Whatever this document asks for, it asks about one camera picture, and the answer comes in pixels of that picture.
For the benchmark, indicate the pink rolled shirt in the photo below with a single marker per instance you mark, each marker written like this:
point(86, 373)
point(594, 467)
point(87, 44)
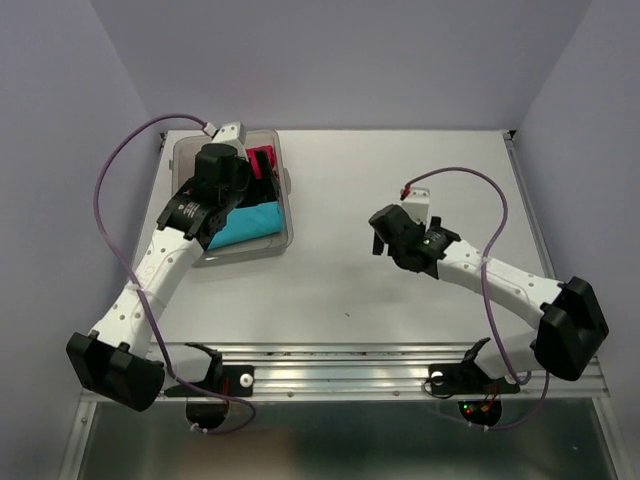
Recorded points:
point(260, 157)

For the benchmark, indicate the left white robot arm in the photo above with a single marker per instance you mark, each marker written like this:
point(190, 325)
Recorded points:
point(111, 360)

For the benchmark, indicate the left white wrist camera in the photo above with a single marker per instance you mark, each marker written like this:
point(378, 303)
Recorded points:
point(232, 134)

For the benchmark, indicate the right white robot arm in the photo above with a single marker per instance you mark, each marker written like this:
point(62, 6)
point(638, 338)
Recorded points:
point(566, 324)

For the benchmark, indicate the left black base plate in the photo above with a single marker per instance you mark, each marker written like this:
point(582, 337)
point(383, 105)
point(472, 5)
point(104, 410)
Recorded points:
point(220, 380)

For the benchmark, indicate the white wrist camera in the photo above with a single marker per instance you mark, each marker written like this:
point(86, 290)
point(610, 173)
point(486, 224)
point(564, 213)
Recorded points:
point(232, 134)
point(416, 204)

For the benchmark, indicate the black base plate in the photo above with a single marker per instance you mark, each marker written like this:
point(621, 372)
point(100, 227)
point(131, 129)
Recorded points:
point(220, 380)
point(446, 380)

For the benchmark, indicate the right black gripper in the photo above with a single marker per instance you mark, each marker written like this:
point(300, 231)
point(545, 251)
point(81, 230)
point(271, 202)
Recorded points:
point(435, 221)

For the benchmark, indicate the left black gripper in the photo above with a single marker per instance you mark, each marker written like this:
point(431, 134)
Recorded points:
point(267, 188)

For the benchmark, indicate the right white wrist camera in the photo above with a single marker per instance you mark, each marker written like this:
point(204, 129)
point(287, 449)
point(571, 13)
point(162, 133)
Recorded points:
point(416, 204)

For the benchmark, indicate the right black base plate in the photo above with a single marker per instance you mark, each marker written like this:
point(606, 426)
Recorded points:
point(446, 380)

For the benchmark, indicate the aluminium mounting rail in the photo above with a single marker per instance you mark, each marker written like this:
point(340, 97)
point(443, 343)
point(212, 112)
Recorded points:
point(351, 372)

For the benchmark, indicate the turquoise t shirt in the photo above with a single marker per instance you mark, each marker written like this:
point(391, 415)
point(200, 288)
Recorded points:
point(249, 223)

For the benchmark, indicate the clear plastic bin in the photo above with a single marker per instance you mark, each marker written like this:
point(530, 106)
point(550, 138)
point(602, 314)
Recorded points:
point(240, 250)

